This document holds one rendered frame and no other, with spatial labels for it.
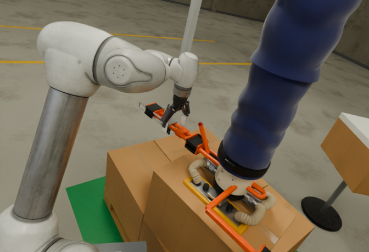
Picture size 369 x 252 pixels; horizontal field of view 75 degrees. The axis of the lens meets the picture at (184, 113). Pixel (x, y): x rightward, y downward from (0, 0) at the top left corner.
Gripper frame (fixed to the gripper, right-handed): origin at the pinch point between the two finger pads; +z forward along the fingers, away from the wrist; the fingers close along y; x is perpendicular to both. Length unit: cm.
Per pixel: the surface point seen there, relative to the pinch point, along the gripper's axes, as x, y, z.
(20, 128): 180, -33, 108
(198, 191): -33.4, -11.7, 11.4
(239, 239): -61, -25, -1
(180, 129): -4.6, 1.1, -1.0
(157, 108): 16.0, 1.7, -2.0
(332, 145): -62, 157, 34
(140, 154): 35, 12, 53
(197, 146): -20.0, -2.7, -2.1
